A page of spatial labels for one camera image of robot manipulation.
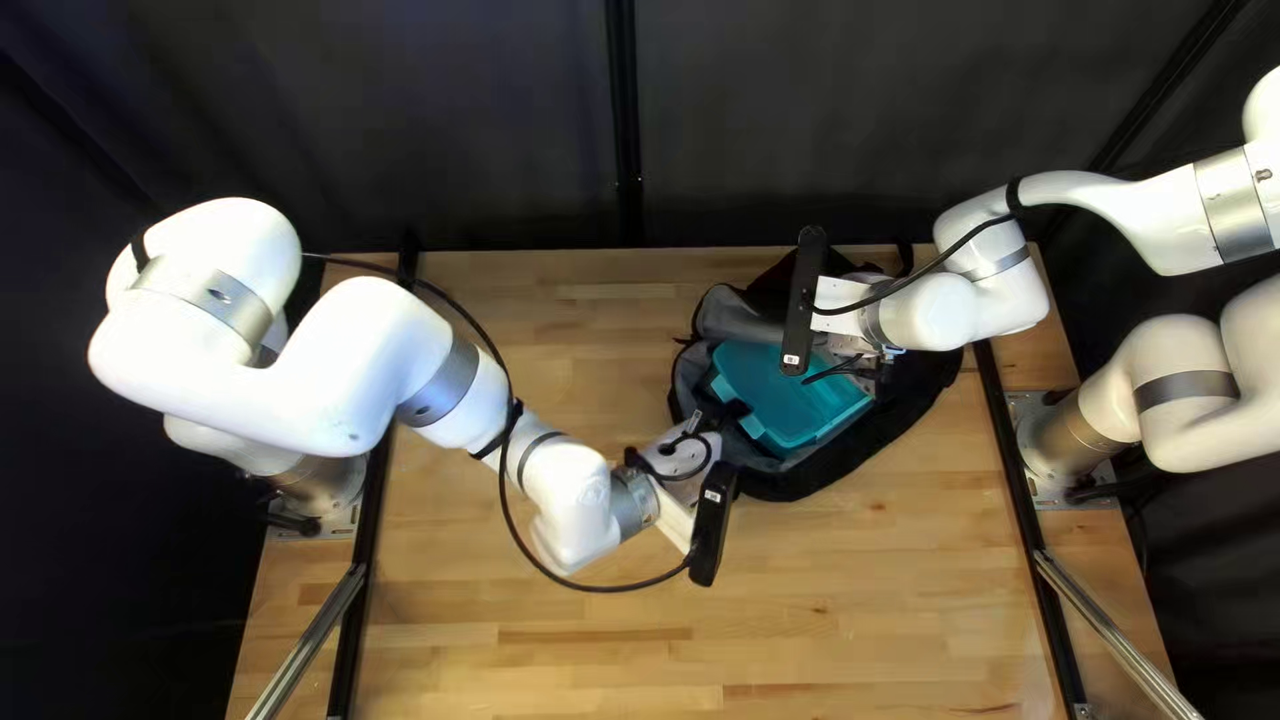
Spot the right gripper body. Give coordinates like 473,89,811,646
812,275,901,376

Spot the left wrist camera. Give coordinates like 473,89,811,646
686,462,741,589

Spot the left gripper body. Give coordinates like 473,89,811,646
638,425,723,507

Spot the translucent teal lunch box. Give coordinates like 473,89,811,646
706,338,875,453

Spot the black cable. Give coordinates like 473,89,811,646
812,178,1026,319
300,252,701,595

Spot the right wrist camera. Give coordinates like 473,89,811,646
779,225,830,379

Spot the black frame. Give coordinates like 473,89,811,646
240,0,1256,720

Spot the black backpack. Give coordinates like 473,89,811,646
667,240,969,504

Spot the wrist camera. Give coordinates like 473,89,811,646
779,225,830,379
686,462,741,589

